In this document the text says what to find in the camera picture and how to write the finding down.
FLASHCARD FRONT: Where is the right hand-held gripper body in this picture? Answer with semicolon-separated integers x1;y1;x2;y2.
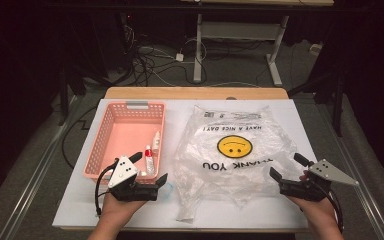
279;159;360;203

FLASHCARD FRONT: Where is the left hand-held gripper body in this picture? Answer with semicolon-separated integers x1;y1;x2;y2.
107;155;160;202

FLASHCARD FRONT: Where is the red and white tube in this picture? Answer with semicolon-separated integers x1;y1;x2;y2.
144;145;156;176

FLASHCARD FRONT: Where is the pink plastic basket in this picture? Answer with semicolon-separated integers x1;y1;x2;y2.
82;100;166;186

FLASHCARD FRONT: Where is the small white bottle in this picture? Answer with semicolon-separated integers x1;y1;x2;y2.
151;130;162;155

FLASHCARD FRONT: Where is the clear plastic bag yellow smiley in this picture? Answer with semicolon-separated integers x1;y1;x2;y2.
173;104;298;224

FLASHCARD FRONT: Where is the person's left hand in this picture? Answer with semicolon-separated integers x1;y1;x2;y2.
101;194;148;223

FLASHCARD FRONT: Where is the person's right hand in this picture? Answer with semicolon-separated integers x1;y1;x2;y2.
286;195;338;228

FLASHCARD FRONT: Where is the white board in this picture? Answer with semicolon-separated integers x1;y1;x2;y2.
52;98;344;231

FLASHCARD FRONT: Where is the black stand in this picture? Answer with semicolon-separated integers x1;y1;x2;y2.
287;63;346;138
57;56;113;127

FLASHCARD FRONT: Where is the small white box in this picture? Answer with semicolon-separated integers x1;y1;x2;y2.
309;43;324;56

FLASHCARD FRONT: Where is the left hand-held gripper cable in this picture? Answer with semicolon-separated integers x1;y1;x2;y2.
94;159;119;216

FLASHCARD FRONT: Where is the hand-held gripper cable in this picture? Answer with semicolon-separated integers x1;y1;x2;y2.
313;184;345;234
94;159;119;216

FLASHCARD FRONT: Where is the metal floor rail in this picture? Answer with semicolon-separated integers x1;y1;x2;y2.
0;95;79;240
314;99;384;240

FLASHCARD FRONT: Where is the right hand-held gripper cable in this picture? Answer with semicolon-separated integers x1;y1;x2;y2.
313;184;345;234

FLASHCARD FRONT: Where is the black floor cable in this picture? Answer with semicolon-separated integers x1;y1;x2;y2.
61;105;98;170

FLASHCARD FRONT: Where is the bundle of floor cables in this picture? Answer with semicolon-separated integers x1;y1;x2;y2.
121;13;208;88

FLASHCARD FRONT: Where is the white desk frame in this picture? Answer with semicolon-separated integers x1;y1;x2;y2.
179;0;335;87

